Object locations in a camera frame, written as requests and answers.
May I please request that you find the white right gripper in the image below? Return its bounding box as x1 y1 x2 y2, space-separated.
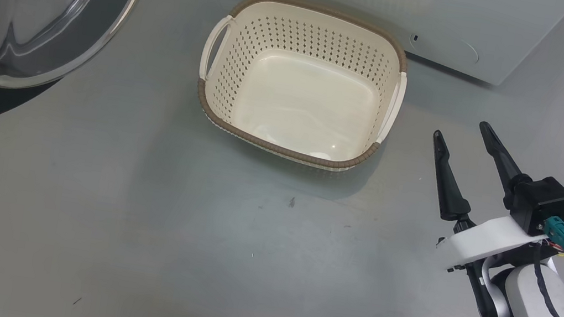
406 114 564 317

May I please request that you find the cream perforated laundry basket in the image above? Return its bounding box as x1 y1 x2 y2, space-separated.
187 0 417 181

